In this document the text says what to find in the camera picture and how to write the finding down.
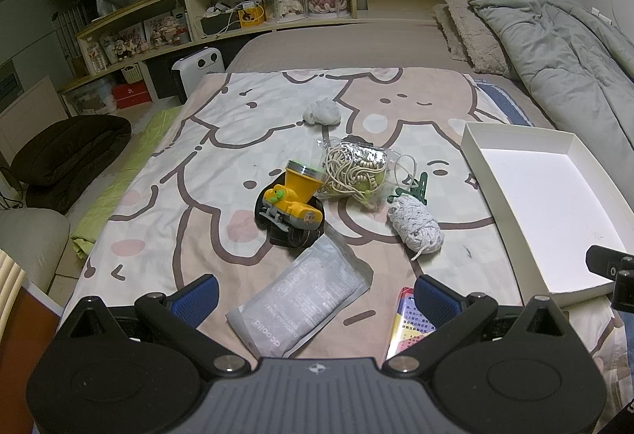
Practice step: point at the wooden headboard shelf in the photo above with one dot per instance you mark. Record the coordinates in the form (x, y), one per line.
(126, 39)

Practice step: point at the grey quilted duvet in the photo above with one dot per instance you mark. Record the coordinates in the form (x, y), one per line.
(577, 68)

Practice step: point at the colourful dotted card pack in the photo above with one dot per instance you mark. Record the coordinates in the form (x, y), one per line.
(409, 326)

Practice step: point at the black box with cables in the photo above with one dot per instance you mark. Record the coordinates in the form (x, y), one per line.
(220, 18)

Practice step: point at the dark brown cushion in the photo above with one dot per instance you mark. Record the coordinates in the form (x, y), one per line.
(60, 162)

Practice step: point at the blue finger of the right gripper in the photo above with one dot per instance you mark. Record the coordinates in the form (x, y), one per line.
(607, 262)

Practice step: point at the yellow cup on shelf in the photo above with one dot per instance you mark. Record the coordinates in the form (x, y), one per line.
(251, 17)

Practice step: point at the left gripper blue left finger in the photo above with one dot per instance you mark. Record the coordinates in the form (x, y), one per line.
(176, 318)

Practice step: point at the red box on low shelf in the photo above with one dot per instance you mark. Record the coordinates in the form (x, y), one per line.
(130, 94)

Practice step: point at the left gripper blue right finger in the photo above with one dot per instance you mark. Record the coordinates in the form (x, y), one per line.
(459, 321)

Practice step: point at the white crumpled tissue ball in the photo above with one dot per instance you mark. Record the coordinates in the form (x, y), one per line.
(322, 112)

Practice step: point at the plastic bag of beige cord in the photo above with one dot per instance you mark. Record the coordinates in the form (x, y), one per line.
(356, 170)

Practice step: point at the beige fluffy pillow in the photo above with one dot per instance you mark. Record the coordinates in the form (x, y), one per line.
(470, 39)

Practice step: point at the cartoon bear print blanket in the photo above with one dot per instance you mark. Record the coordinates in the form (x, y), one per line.
(191, 209)

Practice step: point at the yellow headlamp with strap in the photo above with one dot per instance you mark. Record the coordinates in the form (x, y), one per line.
(288, 209)

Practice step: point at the grey wet wipes packet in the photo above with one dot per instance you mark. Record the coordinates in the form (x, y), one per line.
(282, 317)

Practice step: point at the green plastic clip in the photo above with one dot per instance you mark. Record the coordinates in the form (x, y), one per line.
(415, 187)

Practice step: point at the green folded mat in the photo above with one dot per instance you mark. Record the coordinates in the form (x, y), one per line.
(88, 229)

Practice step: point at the white small heater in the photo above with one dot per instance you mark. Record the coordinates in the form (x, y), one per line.
(188, 72)

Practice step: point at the white shallow cardboard box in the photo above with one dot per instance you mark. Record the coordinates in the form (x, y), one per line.
(551, 200)

